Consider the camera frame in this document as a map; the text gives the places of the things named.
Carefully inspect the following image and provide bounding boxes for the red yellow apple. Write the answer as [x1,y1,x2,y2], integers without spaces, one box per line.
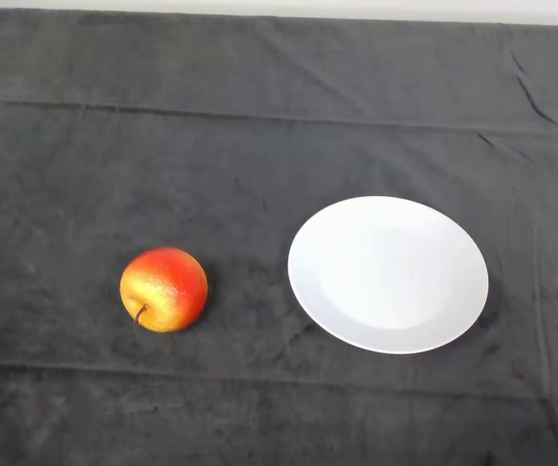
[118,247,210,334]

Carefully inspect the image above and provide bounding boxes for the white round plate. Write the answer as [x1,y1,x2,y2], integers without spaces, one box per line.
[286,195,490,355]

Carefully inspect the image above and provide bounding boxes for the black table cloth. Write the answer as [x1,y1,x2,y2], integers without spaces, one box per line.
[0,8,558,466]

